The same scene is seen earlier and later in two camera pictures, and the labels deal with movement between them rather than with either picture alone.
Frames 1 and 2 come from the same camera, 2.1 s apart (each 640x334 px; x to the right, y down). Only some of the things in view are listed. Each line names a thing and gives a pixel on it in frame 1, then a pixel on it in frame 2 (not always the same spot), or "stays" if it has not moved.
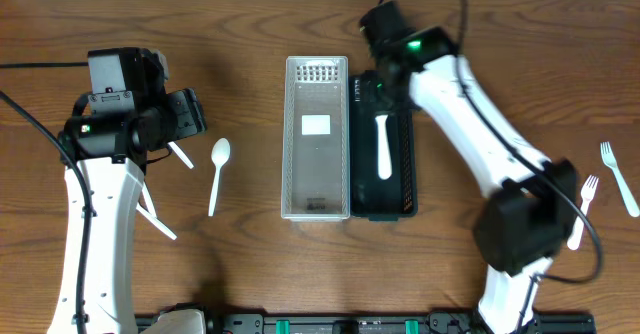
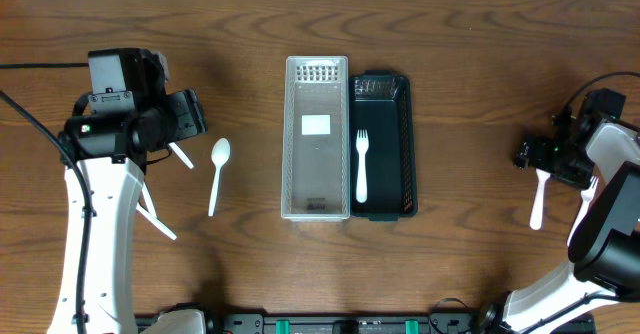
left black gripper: [185, 114] stays
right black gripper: [378, 94] -> [553, 160]
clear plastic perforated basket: [315, 140] stays
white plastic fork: [384, 159] -> [362, 144]
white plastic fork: [587, 194] stays
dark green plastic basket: [371, 195] stays
